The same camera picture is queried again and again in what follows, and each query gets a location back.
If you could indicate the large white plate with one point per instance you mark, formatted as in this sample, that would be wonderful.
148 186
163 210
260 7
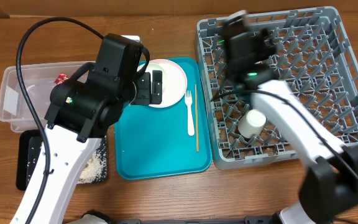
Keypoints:
174 81

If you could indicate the white plastic fork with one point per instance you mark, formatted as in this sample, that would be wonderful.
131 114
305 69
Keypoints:
190 123

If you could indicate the black plastic tray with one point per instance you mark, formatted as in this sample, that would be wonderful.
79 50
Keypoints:
21 162

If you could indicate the white plastic cup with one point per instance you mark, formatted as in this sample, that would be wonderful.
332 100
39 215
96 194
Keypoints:
251 124

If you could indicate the grey dishwasher rack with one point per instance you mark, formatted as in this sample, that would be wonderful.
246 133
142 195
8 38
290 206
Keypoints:
314 56

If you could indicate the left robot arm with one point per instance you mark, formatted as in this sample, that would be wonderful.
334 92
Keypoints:
81 110

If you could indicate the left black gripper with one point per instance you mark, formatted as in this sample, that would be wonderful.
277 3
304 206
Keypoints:
145 97

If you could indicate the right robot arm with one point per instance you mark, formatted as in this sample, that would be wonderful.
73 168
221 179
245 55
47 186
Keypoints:
330 186

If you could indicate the teal serving tray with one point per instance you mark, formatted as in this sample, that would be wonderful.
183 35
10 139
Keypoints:
154 142

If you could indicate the wooden chopstick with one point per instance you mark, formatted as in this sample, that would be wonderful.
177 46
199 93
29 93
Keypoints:
196 119

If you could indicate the red snack wrapper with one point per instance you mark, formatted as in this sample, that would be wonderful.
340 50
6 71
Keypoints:
61 78

